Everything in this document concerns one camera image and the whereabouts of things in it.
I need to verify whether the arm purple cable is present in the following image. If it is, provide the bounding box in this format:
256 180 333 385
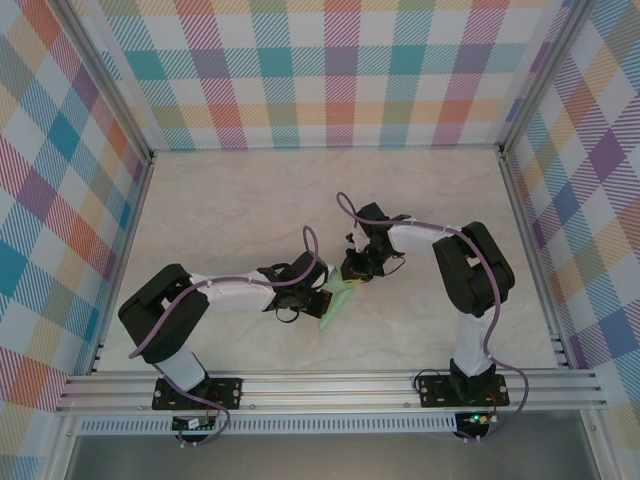
335 191 531 445
128 227 326 449

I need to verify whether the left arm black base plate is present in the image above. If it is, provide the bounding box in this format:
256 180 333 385
151 377 244 412

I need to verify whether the aluminium corner post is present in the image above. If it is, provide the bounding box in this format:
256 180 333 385
47 0 156 166
497 0 596 156

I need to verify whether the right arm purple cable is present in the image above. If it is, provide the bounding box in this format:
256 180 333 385
335 191 531 445

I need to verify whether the aluminium frame leg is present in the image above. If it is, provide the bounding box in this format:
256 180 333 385
44 413 84 480
579 410 617 480

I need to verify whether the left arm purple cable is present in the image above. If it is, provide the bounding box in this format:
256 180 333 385
128 227 326 449

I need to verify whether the perforated metal cable tray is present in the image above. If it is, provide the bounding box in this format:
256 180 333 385
74 417 461 435

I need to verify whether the grey metal sheet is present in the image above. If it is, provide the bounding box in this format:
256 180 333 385
64 432 601 480

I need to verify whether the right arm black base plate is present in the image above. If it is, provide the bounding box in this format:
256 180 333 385
417 374 511 409

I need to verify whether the long aluminium mounting rail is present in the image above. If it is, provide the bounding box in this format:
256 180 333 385
54 372 609 415

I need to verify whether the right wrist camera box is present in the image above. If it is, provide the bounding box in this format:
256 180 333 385
343 228 370 257

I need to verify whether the light green paper sheet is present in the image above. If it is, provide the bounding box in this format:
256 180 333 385
317 267 369 333

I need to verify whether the aluminium table side rail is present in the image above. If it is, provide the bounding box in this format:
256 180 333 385
497 147 576 371
84 152 156 376

